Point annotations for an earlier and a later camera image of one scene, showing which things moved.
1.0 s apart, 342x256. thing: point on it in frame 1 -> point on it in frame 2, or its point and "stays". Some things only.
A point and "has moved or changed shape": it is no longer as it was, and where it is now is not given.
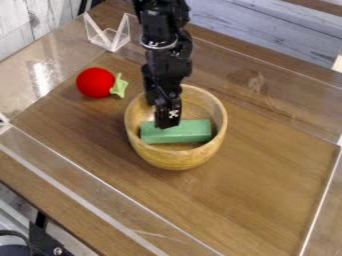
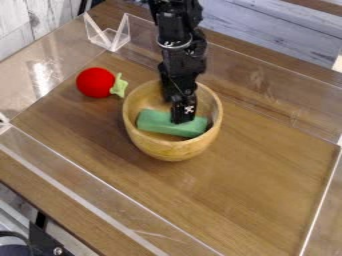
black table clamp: [43, 243] stays
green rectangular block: [190, 131] has moved or changed shape
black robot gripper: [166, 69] -> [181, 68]
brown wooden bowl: [201, 104] has moved or changed shape
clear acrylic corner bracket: [109, 38] stays
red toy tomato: [96, 82] stays
